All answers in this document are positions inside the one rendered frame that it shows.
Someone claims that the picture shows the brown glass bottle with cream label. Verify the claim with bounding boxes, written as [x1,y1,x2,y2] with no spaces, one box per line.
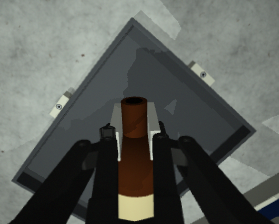
[118,97,154,221]

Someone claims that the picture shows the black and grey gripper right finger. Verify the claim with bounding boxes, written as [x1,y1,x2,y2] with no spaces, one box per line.
[147,102,275,224]

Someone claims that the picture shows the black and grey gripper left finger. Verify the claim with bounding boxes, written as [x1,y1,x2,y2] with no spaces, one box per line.
[8,103,123,224]

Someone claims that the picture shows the dark grey rectangular tray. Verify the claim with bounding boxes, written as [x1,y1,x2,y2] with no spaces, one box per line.
[11,17,257,194]

